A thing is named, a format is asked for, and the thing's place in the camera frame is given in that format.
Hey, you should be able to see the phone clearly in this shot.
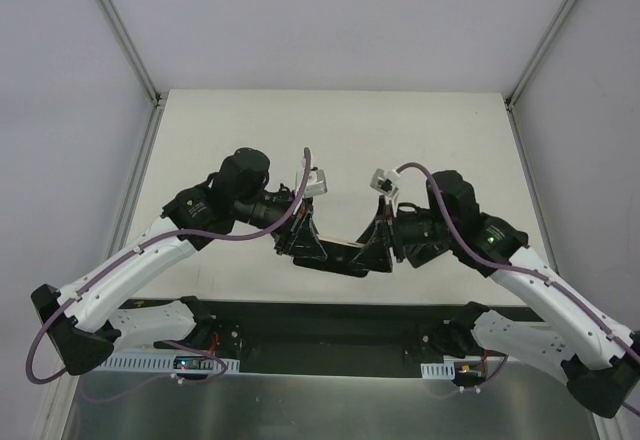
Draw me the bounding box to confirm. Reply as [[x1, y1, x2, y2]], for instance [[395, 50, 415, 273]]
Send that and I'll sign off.
[[292, 239, 371, 278]]

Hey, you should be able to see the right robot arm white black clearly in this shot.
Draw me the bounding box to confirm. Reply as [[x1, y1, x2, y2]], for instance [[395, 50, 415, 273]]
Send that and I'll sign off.
[[371, 163, 639, 418]]

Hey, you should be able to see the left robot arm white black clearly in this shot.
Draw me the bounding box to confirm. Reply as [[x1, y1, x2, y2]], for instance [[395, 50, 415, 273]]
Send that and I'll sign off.
[[25, 147, 327, 385]]

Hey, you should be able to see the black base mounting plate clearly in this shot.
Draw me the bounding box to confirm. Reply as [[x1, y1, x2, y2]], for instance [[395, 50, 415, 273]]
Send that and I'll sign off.
[[124, 297, 509, 375]]

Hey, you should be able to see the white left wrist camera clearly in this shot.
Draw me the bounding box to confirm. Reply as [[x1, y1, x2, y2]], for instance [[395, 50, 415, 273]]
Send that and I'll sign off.
[[294, 159, 328, 198]]

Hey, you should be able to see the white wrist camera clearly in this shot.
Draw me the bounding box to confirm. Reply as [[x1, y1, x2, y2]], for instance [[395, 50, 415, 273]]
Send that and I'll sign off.
[[370, 168, 401, 199], [294, 159, 328, 198]]

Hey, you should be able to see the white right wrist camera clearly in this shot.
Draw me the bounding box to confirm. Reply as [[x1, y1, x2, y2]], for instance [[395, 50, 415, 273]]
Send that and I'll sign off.
[[370, 168, 401, 199]]

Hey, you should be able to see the white cable duct right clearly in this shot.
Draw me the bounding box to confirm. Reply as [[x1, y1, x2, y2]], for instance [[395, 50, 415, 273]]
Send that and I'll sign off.
[[420, 359, 487, 381]]

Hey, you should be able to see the aluminium frame post left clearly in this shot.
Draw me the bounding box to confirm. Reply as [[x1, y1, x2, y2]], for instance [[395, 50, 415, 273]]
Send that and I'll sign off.
[[95, 0, 162, 107]]

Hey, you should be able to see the aluminium frame post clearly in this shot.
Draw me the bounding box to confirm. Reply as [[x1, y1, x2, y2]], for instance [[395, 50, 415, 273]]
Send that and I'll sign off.
[[504, 0, 581, 112], [95, 0, 162, 107]]

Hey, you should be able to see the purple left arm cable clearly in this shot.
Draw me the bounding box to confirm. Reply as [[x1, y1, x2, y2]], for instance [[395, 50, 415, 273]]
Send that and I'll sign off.
[[24, 147, 315, 386]]

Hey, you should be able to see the aluminium frame post right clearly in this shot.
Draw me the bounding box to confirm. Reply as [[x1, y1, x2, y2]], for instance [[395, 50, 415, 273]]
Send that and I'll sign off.
[[504, 0, 581, 112]]

